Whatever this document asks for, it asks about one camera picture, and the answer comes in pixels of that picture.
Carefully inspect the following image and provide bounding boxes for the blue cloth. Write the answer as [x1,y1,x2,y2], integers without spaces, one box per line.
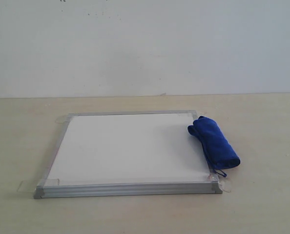
[187,116,241,178]

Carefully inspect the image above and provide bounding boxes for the white board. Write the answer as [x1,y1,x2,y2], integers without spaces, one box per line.
[34,111,217,199]

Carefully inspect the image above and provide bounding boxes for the clear tape back right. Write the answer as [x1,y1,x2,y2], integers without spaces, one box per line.
[178,111,207,117]

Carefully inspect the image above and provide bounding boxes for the clear tape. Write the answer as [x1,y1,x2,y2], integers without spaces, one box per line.
[55,115,73,124]
[208,174,232,194]
[17,179,60,193]
[178,111,207,117]

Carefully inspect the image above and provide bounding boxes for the clear tape back left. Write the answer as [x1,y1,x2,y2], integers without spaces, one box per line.
[55,115,73,124]

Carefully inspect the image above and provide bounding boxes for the clear tape front right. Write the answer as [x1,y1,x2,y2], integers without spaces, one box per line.
[208,174,232,194]

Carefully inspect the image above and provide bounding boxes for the clear tape front left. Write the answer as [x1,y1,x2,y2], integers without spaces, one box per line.
[17,179,60,193]

